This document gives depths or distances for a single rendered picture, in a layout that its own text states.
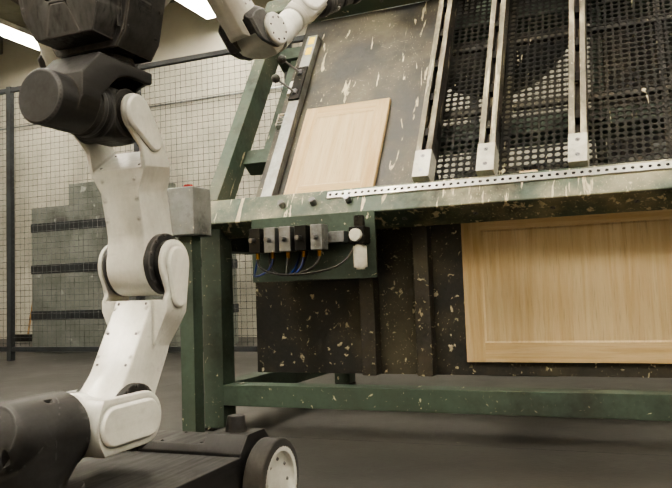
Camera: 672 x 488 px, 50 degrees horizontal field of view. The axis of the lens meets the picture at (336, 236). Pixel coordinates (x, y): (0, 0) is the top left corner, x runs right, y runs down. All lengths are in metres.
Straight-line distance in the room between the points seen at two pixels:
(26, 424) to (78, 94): 0.64
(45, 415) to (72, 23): 0.78
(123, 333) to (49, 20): 0.68
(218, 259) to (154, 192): 1.19
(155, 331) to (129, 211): 0.28
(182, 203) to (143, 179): 1.05
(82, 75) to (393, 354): 1.72
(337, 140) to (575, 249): 1.01
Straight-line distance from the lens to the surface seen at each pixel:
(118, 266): 1.72
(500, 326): 2.71
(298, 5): 1.90
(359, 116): 2.99
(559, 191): 2.45
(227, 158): 3.09
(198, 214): 2.72
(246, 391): 2.85
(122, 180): 1.70
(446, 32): 3.12
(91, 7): 1.61
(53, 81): 1.55
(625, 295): 2.66
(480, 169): 2.54
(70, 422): 1.49
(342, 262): 2.54
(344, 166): 2.82
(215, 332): 2.90
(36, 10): 1.70
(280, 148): 3.00
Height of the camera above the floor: 0.54
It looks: 4 degrees up
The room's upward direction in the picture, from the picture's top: 2 degrees counter-clockwise
